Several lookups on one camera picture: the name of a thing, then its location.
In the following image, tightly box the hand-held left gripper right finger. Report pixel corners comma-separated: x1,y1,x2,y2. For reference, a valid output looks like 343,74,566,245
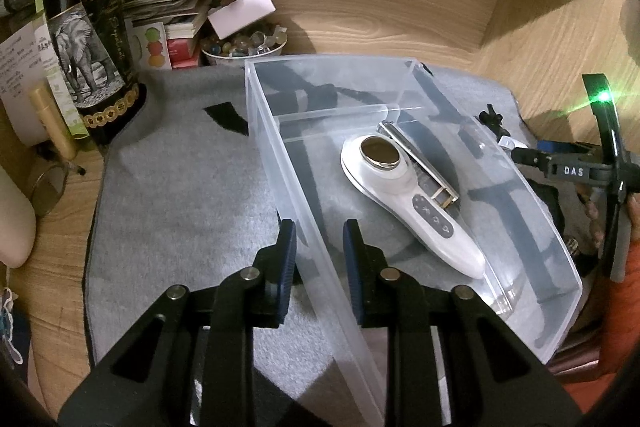
343,219,583,427

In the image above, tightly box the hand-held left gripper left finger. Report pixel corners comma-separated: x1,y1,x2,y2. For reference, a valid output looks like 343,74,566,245
57,219,297,427

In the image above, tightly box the silver metal nail clipper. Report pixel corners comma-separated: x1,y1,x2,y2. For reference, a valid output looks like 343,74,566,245
376,119,460,209

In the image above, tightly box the clear plastic storage box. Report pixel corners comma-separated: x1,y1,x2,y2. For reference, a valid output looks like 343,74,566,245
244,54,584,419

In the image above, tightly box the white handheld massager device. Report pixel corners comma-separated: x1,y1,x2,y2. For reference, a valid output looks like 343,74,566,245
341,134,487,279

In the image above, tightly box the person's orange sleeved right forearm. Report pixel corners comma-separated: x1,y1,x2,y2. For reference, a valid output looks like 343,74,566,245
597,274,640,380

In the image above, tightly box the person's right hand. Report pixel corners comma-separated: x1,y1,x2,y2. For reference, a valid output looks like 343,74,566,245
575,184,607,254

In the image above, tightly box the grey felt mat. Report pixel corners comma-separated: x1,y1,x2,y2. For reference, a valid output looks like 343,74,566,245
82,66,567,427

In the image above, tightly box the white bowl of glass beads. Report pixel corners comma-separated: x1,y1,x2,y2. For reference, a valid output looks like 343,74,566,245
201,26,289,68

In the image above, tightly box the white card box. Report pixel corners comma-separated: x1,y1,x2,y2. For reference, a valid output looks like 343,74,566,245
207,0,277,40

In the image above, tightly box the clear drinking glass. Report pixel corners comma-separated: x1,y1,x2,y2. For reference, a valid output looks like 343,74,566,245
27,151,72,216

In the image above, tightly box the white card with coloured dots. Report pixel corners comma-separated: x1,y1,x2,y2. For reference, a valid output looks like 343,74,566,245
130,22,172,70

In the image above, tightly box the gold cosmetic tube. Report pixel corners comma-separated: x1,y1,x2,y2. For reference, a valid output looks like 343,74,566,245
28,87,79,160

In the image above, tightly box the cream rounded object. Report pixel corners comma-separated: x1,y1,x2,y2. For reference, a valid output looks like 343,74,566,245
0,167,37,269

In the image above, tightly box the stack of books and papers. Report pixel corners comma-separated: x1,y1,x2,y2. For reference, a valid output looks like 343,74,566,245
120,0,212,70

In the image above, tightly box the dark elephant label wine bottle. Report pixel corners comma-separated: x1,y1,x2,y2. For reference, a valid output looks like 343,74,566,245
41,0,149,146

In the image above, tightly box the handwritten white paper note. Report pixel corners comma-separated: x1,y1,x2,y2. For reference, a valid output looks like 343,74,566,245
0,24,51,144

